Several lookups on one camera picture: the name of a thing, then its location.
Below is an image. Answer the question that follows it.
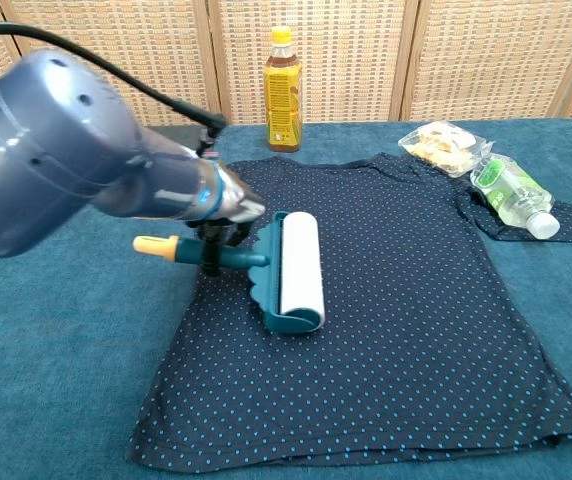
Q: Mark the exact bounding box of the clear bottle light green label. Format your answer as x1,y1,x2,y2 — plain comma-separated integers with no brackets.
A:
469,153,561,240

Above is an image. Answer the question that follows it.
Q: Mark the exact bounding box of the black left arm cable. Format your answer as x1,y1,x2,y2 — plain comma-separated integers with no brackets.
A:
0,22,228,156

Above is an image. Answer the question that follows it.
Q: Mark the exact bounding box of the yellow label tea bottle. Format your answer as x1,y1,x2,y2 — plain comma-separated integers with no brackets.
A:
263,27,304,153

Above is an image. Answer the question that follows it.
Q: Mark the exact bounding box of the clear snack bag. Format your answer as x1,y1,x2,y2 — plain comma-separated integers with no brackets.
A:
398,121,496,179

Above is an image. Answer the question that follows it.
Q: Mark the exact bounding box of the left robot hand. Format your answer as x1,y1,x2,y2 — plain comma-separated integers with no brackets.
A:
195,162,267,279

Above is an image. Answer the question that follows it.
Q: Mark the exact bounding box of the teal table cover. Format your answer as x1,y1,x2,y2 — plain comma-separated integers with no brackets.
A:
0,118,572,480

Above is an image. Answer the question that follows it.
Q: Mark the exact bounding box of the navy polka dot shirt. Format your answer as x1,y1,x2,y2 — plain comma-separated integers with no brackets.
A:
125,153,572,469

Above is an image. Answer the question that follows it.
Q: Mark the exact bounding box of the teal lint roller yellow tip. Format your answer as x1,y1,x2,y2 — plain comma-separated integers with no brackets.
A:
132,210,327,335

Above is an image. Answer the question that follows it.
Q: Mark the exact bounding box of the woven folding screen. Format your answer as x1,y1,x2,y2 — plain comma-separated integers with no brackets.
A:
0,0,572,132

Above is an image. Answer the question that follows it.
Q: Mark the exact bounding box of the dark grey mat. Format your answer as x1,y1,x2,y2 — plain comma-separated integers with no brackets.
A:
151,124,217,152

